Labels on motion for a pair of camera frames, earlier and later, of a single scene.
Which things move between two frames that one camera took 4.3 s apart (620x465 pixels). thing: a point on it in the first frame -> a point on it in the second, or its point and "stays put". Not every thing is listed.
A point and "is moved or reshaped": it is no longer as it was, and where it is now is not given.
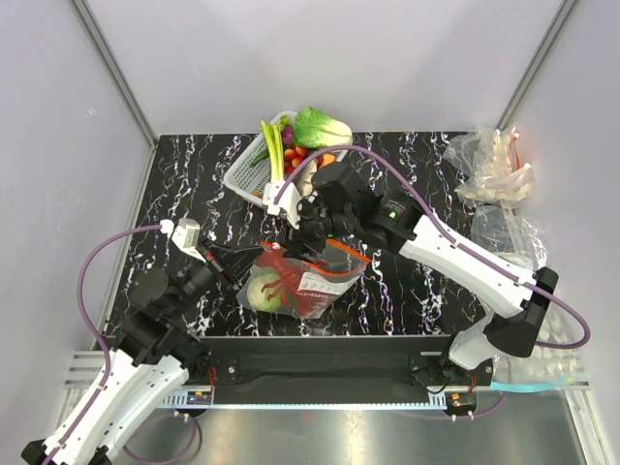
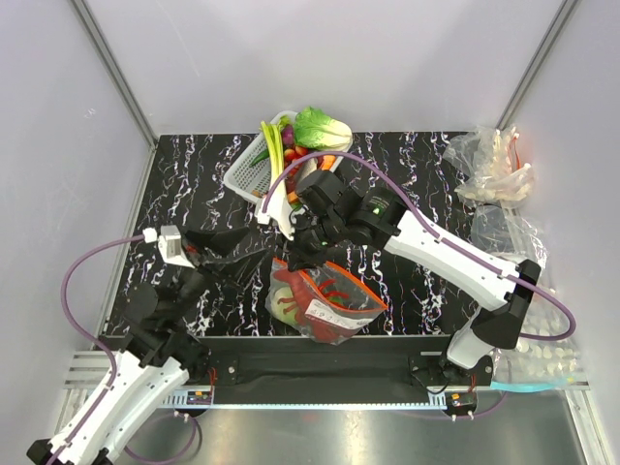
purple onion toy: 288,136 stays put
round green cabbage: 267,299 -> 278,309
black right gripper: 295,249 stays put
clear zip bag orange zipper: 308,288 is moved or reshaped
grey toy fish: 303,178 stays put
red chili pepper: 286,284 -> 298,298
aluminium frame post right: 565,9 stays put
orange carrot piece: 328,159 stays put
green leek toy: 275,142 stays put
